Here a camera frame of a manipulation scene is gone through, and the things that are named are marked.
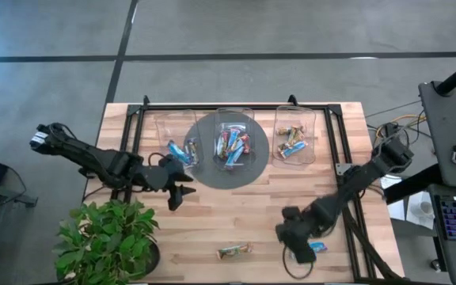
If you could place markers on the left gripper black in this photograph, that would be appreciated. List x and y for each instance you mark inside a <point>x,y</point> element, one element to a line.
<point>158,178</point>

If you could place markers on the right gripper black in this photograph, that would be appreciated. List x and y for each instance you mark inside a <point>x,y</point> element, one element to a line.
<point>295,227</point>

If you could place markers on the blue green granola bar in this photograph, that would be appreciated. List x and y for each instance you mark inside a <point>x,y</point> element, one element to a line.
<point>319,247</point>

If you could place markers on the light blue granola bar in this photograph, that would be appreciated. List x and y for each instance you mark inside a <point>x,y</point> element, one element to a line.
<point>178,152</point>

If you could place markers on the purple oatmeal raisin granola bar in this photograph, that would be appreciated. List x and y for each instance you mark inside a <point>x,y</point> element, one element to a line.
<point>192,149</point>

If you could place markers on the red white granola bar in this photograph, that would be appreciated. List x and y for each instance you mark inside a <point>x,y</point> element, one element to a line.
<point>245,143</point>

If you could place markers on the brown yellow granola bar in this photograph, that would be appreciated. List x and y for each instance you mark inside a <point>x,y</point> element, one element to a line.
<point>296,137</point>

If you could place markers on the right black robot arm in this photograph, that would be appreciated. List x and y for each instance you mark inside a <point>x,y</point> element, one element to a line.
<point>354,186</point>

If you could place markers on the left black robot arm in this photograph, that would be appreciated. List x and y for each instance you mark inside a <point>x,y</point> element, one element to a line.
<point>93,158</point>

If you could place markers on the green orange cashew granola bar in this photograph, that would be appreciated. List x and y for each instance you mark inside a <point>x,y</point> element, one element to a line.
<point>234,250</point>

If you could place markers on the round grey woven mat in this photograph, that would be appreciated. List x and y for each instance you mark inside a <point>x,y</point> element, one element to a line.
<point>208,174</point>

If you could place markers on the clear plastic bin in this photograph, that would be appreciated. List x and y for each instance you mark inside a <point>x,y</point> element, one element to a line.
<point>293,115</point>
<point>234,116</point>
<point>172,126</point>

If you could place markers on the black plant pot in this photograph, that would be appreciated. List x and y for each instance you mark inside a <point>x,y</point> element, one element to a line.
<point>154,257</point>

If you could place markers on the green leafy plant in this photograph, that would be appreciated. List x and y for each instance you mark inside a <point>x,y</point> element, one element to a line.
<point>105,241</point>

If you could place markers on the white paper sheet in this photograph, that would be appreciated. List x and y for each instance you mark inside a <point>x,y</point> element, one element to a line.
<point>410,210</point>

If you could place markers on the black desk beam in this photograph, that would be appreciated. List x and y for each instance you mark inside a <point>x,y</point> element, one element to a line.
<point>410,185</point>

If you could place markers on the dark grey keyboard desk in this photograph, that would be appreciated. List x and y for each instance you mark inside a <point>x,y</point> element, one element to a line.
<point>455,261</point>

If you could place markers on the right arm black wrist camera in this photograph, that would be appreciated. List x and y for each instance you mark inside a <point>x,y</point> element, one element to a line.
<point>303,251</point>

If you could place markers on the silver corner bracket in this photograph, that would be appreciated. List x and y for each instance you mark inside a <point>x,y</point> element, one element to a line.
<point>343,168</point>

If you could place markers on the black aluminium table frame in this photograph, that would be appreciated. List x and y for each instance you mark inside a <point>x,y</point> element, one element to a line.
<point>232,107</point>

